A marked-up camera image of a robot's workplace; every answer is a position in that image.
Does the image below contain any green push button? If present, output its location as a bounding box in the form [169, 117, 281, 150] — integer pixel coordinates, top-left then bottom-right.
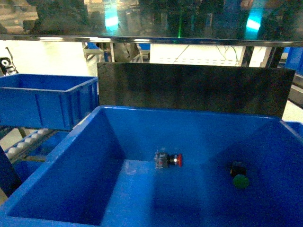
[230, 161, 250, 189]

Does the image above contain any red push button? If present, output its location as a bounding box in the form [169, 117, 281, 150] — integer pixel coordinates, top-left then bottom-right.
[154, 152, 182, 169]

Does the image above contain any black back panel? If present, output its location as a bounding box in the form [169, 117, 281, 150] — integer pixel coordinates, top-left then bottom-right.
[97, 62, 295, 118]

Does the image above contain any large blue plastic bin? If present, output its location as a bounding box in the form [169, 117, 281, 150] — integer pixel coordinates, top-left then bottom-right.
[0, 106, 303, 227]

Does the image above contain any upper steel shelf rail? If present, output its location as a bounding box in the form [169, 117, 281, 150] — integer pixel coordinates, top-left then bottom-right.
[0, 0, 303, 47]

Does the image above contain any blue bin left shelf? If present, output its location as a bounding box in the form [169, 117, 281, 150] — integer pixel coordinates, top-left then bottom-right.
[0, 74, 98, 131]

